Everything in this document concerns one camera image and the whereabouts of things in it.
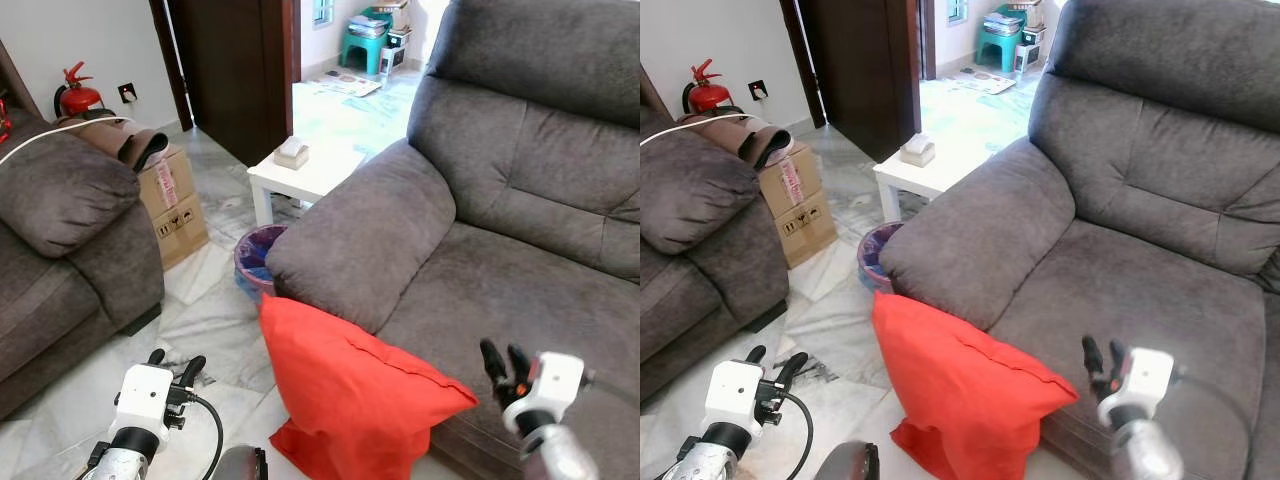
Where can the beige tissue box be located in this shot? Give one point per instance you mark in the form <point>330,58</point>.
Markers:
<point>291,152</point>
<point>917,150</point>

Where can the red fire extinguisher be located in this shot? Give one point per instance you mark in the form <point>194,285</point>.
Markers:
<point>708,95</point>
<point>78,98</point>

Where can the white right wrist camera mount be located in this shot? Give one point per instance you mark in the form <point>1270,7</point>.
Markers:
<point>550,385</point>
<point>1142,382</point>

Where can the brown rolled mat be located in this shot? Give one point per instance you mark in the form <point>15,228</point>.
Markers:
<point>110,138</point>
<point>740,135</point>

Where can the black wall socket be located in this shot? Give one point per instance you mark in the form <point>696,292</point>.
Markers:
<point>757,90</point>
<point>127,93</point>

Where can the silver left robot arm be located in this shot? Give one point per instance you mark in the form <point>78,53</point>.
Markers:
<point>125,455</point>
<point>715,452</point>

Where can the cardboard box with red tape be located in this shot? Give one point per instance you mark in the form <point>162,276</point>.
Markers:
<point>165,180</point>
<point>790,178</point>

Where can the grey fabric sofa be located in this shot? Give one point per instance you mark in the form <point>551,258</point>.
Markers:
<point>500,250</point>
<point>690,260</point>
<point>60,250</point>
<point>1130,250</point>

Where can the red pillow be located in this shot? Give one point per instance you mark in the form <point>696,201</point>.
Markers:
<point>350,390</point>
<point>960,390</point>

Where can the patterned floor mat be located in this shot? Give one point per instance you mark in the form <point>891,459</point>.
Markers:
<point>975,82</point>
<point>345,84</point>

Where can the purple waste bin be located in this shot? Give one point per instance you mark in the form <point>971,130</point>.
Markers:
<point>255,260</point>
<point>875,258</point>

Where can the white side table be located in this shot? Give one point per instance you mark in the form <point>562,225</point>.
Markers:
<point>310,180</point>
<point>935,178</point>

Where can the cardboard box with black marks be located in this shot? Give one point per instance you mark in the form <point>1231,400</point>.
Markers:
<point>810,235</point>
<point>185,235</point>

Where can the dark brown wooden door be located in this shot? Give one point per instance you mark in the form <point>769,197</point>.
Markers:
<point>865,70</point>
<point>230,70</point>

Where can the green plastic stool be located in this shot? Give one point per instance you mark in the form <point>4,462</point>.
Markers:
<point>998,42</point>
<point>360,45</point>

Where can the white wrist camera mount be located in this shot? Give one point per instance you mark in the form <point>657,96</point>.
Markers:
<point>733,395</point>
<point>550,385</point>
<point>142,398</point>
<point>1142,382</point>

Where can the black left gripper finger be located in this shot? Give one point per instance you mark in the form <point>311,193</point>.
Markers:
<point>790,369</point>
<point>191,372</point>
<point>756,354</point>
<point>156,357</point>

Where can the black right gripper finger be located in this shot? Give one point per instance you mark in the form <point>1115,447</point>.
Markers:
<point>1094,358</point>
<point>1117,362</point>
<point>518,365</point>
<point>493,362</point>

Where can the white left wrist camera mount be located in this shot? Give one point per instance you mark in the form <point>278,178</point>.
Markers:
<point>142,398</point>
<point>733,395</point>

